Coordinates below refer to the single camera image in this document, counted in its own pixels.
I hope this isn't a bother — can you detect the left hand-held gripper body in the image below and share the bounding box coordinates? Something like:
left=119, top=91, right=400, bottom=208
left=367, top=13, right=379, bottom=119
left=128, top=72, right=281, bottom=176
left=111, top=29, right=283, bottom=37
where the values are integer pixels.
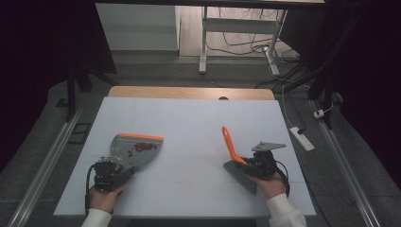
left=91, top=155, right=127, bottom=193

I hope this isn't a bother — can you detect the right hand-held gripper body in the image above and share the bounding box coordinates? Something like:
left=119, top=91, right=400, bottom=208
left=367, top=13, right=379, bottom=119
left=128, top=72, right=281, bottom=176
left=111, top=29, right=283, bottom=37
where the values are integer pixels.
left=245, top=140, right=288, bottom=182

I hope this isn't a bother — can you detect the orange-handled grey brush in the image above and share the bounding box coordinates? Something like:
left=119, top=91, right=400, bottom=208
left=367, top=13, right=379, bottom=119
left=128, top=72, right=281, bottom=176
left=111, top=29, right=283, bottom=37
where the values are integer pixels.
left=221, top=126, right=258, bottom=196

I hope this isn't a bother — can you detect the grey dustpan with orange edge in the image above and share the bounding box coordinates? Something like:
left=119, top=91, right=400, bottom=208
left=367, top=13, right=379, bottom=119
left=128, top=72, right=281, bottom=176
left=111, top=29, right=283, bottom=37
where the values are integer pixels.
left=110, top=132, right=165, bottom=178

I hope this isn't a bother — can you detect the pile of red beans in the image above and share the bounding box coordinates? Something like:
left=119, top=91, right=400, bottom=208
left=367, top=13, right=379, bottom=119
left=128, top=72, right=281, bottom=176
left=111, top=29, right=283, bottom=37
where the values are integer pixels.
left=127, top=141, right=159, bottom=159

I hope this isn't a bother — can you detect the person's left hand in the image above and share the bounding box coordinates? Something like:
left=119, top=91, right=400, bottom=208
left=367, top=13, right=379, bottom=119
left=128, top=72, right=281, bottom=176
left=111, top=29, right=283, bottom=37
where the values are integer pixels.
left=88, top=183, right=128, bottom=215

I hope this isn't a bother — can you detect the person's right hand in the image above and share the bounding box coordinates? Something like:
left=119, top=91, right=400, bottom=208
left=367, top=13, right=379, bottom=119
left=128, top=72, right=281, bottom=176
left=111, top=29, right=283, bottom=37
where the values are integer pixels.
left=249, top=171, right=288, bottom=201

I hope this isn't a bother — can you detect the white power strip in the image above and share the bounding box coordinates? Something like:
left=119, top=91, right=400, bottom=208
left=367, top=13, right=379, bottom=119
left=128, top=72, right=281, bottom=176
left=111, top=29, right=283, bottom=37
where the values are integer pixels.
left=288, top=126, right=316, bottom=152

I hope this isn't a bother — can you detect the black floor plate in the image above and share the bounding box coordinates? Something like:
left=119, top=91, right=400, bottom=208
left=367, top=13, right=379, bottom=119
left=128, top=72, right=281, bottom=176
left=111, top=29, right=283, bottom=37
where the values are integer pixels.
left=67, top=122, right=93, bottom=146

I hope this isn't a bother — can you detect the white board mat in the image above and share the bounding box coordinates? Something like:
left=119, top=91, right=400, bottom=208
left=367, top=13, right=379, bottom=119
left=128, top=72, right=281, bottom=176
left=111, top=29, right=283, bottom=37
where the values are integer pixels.
left=53, top=96, right=317, bottom=218

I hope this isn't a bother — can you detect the black metal stand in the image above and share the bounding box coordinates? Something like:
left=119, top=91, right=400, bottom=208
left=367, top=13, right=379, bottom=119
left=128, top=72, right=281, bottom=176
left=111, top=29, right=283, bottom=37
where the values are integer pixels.
left=56, top=61, right=119, bottom=123
left=282, top=9, right=363, bottom=131

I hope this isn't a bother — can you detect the wooden table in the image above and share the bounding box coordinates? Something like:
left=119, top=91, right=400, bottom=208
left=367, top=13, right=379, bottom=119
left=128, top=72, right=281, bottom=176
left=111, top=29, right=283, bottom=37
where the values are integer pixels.
left=108, top=85, right=276, bottom=101

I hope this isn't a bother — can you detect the white cabinet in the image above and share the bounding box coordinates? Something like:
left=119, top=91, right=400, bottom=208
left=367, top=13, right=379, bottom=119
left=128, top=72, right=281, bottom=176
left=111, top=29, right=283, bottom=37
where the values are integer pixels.
left=95, top=3, right=182, bottom=52

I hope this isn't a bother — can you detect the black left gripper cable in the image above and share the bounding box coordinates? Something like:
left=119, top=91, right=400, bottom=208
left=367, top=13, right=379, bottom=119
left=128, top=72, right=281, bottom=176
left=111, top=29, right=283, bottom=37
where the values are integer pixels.
left=83, top=163, right=99, bottom=217

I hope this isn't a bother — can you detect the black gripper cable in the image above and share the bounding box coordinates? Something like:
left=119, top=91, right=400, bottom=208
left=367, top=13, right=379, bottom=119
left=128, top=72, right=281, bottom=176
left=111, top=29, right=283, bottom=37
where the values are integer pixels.
left=83, top=163, right=99, bottom=217
left=275, top=160, right=291, bottom=199

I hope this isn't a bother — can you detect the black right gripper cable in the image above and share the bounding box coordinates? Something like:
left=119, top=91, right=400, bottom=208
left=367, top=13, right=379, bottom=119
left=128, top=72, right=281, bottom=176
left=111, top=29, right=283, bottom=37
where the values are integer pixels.
left=275, top=160, right=291, bottom=199

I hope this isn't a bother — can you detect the aluminium floor rail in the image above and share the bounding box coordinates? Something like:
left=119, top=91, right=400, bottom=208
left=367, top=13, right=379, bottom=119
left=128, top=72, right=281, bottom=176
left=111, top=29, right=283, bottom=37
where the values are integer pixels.
left=310, top=99, right=381, bottom=227
left=8, top=105, right=84, bottom=227

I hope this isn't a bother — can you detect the bundle of floor cables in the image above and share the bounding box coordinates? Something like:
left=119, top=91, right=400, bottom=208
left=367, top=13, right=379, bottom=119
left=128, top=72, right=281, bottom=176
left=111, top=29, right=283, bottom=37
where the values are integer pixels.
left=206, top=8, right=313, bottom=90

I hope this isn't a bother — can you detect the white desk frame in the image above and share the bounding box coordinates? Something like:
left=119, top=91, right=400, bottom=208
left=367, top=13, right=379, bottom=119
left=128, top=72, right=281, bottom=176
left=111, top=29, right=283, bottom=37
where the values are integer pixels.
left=198, top=6, right=288, bottom=77

